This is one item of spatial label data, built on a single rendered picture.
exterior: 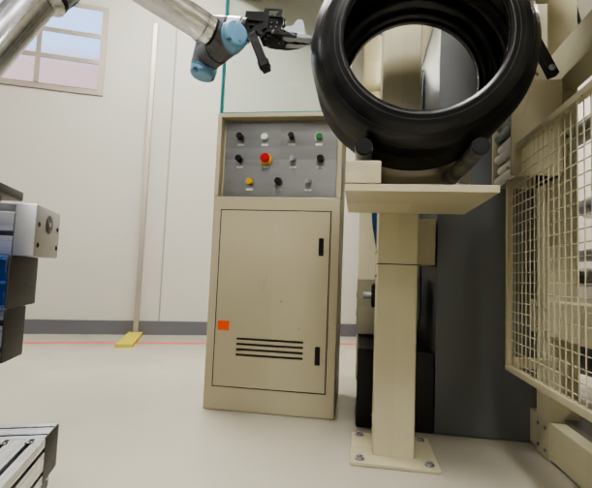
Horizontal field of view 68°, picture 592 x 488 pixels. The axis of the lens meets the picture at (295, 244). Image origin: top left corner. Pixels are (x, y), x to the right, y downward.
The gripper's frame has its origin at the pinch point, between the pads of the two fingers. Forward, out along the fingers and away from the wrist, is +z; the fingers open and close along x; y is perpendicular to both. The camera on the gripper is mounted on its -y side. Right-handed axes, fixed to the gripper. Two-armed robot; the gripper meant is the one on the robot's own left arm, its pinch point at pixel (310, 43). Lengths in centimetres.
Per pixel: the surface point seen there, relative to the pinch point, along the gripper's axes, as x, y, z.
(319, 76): -8.9, -13.4, 5.1
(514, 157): 20, -21, 64
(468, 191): -10, -39, 45
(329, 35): -11.9, -4.0, 6.8
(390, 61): 27.6, 9.9, 23.2
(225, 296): 60, -81, -32
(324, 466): 16, -122, 20
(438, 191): -10, -40, 38
